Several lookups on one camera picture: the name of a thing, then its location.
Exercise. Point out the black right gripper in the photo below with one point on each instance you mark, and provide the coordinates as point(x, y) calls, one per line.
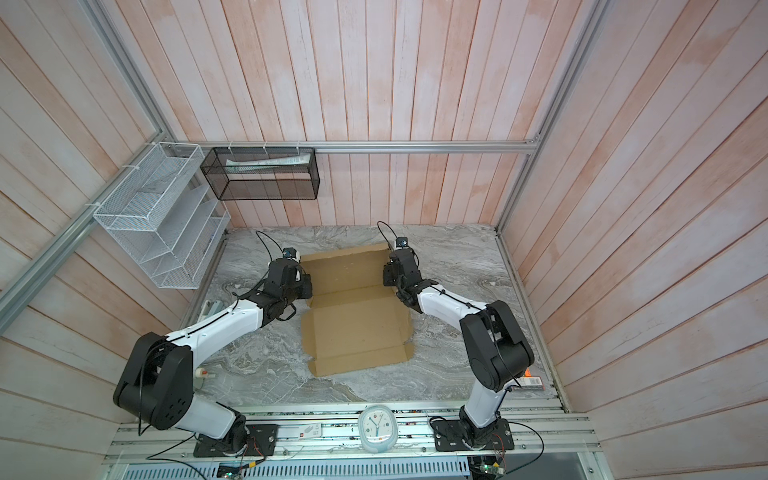
point(388, 280)

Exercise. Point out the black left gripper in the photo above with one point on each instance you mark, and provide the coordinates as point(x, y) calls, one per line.
point(305, 281)

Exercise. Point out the brown cardboard box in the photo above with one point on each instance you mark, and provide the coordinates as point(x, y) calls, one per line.
point(353, 321)

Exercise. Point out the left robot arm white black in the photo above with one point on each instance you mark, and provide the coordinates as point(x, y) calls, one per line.
point(157, 382)

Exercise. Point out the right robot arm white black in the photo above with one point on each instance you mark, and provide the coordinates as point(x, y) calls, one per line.
point(498, 351)

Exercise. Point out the white small stapler device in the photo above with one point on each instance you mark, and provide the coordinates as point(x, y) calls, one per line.
point(210, 308)

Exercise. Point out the white paper in basket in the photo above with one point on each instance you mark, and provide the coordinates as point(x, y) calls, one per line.
point(290, 164)

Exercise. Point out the small white label tag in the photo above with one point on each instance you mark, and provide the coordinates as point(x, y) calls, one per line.
point(308, 431)

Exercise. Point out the white round clock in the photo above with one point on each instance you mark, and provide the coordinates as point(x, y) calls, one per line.
point(378, 429)

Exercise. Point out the coloured marker pen pack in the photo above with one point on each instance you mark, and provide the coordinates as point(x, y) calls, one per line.
point(528, 382)

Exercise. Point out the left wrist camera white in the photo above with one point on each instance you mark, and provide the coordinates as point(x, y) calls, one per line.
point(291, 253)

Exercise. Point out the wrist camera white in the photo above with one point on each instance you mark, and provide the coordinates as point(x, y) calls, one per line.
point(291, 253)
point(401, 242)

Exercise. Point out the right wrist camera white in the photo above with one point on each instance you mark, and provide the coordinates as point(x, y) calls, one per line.
point(401, 242)

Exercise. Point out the black wire mesh basket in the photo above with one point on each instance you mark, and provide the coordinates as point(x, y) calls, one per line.
point(255, 187)

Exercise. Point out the white wire mesh shelf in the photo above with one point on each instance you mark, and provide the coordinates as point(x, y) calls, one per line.
point(170, 225)

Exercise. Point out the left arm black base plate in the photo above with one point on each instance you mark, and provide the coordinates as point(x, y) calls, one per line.
point(245, 439)

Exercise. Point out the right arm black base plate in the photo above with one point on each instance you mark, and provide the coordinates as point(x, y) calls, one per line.
point(461, 435)

